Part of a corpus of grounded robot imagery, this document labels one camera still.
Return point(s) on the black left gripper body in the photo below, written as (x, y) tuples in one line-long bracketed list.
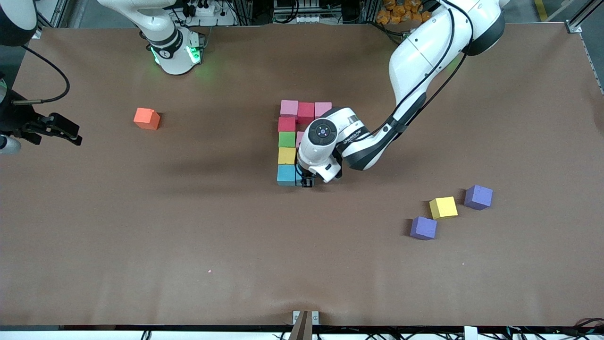
[(306, 179)]

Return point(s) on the yellow foam block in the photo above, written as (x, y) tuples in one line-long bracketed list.
[(443, 208), (286, 156)]

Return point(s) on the pink foam block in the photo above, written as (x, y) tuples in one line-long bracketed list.
[(299, 138), (322, 108), (289, 108)]

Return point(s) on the green foam block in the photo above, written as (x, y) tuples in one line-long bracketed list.
[(287, 140)]

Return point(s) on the red foam block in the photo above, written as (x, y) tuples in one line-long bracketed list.
[(287, 124), (306, 113)]

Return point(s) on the purple foam block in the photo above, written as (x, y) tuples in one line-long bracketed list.
[(423, 228), (478, 197)]

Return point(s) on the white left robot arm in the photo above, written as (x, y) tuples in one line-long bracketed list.
[(424, 52)]

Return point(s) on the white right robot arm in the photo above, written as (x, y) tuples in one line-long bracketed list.
[(165, 28)]

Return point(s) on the orange foam block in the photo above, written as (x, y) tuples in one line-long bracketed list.
[(146, 119)]

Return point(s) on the brown table mat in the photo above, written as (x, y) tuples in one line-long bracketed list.
[(302, 283)]

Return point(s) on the white power strip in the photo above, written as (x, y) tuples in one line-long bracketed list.
[(203, 10), (306, 19)]

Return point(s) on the black equipment rack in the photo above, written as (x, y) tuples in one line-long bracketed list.
[(349, 9)]

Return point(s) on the bag of orange objects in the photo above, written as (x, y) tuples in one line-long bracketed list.
[(394, 14)]

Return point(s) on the aluminium frame profile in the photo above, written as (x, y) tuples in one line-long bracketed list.
[(56, 14), (573, 26)]

